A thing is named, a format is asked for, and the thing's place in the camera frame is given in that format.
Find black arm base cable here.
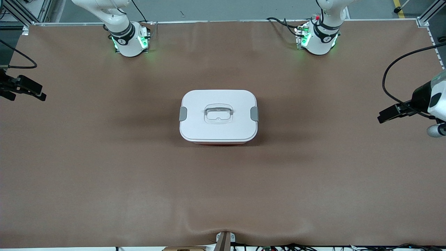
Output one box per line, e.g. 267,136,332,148
131,0,148,22
267,17,303,37

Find aluminium table edge rail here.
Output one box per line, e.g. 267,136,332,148
23,19,427,26

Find black left arm base cable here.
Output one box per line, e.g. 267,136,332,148
267,17,303,37

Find thin rod with black foot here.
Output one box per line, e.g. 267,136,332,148
394,0,412,14

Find black right arm base cable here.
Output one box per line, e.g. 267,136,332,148
131,0,148,22

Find white perforated edge strip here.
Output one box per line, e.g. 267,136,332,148
427,27,446,75

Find aluminium frame extrusion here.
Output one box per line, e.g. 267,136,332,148
0,0,53,28
416,0,446,28

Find metal clamp bracket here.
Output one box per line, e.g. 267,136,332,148
215,231,236,251

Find white box lid grey latches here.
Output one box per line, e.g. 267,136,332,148
179,90,259,144

